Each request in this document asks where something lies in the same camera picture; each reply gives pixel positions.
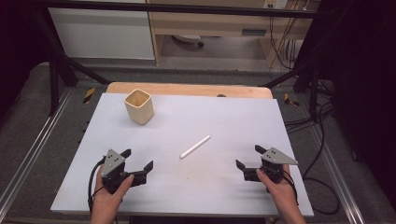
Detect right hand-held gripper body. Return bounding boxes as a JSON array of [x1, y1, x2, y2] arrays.
[[259, 147, 299, 185]]

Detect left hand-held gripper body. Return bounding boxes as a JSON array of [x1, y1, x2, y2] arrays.
[[100, 148, 138, 195]]

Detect person's right hand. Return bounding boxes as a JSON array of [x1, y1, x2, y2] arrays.
[[255, 163, 297, 213]]

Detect person's left hand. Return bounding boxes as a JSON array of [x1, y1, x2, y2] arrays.
[[92, 163, 135, 216]]

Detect beige square cup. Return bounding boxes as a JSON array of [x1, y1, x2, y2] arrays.
[[123, 88, 155, 126]]

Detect white board sheet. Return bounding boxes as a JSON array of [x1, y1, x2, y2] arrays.
[[50, 92, 315, 217]]

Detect white pen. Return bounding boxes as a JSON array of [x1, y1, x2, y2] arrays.
[[179, 134, 212, 161]]

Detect yellow black tape marker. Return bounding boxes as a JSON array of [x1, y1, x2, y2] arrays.
[[283, 92, 301, 107], [82, 87, 96, 105]]

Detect wooden table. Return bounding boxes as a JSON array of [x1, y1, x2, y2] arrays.
[[106, 81, 274, 100]]

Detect white cabinet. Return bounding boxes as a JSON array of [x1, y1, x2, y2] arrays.
[[48, 7, 156, 61]]

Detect dark curtain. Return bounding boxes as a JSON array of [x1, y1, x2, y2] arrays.
[[0, 0, 50, 119], [306, 0, 396, 203]]

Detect white chair base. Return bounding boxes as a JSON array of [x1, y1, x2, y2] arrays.
[[172, 34, 205, 49]]

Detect light wooden desk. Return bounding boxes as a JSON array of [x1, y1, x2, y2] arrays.
[[146, 0, 316, 67]]

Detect white power strip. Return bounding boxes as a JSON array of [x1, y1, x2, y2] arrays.
[[262, 0, 289, 10]]

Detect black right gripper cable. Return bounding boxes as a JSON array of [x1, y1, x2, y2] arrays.
[[281, 168, 300, 206]]

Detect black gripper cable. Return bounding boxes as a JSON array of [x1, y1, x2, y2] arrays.
[[87, 158, 106, 216], [281, 168, 300, 206]]

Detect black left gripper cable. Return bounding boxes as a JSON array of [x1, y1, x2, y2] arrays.
[[87, 158, 106, 216]]

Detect black floor cable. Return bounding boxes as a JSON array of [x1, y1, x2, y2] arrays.
[[284, 78, 341, 217]]

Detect aluminium rail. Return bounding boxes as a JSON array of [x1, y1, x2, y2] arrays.
[[311, 124, 366, 224], [0, 88, 75, 213]]

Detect hanging cables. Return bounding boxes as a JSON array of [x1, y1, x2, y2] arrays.
[[268, 16, 301, 71]]

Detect black metal frame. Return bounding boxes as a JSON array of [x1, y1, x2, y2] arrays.
[[31, 0, 332, 123]]

